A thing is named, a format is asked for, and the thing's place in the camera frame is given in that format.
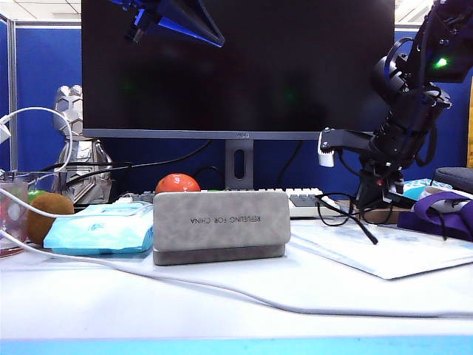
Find teal and white package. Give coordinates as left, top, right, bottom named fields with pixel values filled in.
left=402, top=178, right=443, bottom=200

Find light blue wipes pack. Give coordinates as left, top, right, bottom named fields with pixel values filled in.
left=43, top=202, right=155, bottom=256

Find purple fabric strap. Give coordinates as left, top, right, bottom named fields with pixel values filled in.
left=397, top=191, right=473, bottom=243

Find orange fruit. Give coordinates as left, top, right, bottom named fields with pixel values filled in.
left=154, top=172, right=201, bottom=195

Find black cable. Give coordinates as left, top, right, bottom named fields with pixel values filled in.
left=38, top=140, right=214, bottom=175

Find black computer monitor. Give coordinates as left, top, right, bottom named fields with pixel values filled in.
left=81, top=0, right=395, bottom=141

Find grey fabric pouch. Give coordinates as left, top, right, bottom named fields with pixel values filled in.
left=432, top=166, right=473, bottom=193

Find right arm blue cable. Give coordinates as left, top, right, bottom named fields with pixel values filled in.
left=412, top=120, right=440, bottom=168

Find clear plastic cup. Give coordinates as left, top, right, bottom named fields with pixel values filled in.
left=0, top=180, right=30, bottom=259

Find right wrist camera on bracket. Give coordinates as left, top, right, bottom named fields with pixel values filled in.
left=317, top=126, right=374, bottom=168

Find white and grey keyboard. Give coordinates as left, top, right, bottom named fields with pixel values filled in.
left=110, top=186, right=339, bottom=219

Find thin white cable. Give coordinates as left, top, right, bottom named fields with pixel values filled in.
left=0, top=189, right=81, bottom=219

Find grey suede glasses case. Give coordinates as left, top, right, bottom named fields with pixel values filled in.
left=152, top=189, right=292, bottom=266

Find grey partition post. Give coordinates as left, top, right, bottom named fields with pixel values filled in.
left=6, top=20, right=18, bottom=173

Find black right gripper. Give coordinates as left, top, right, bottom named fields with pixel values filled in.
left=355, top=158, right=406, bottom=219

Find brown cardboard box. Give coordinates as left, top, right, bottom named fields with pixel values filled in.
left=364, top=210, right=411, bottom=226

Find silver robot figurine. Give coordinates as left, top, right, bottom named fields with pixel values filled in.
left=51, top=84, right=114, bottom=206

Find arched white charger cable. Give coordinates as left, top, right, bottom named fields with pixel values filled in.
left=0, top=106, right=72, bottom=174

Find thick white cable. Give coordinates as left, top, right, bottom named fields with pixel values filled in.
left=0, top=229, right=473, bottom=319

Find black framed glasses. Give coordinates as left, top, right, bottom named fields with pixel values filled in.
left=313, top=192, right=380, bottom=246

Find clear plastic container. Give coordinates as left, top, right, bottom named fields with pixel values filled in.
left=24, top=172, right=58, bottom=195

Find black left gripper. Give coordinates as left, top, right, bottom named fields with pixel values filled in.
left=110, top=0, right=225, bottom=47

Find documents in clear sleeve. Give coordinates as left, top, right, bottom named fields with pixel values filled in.
left=290, top=221, right=473, bottom=280

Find brown kiwi fruit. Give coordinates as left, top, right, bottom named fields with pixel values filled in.
left=26, top=192, right=75, bottom=245

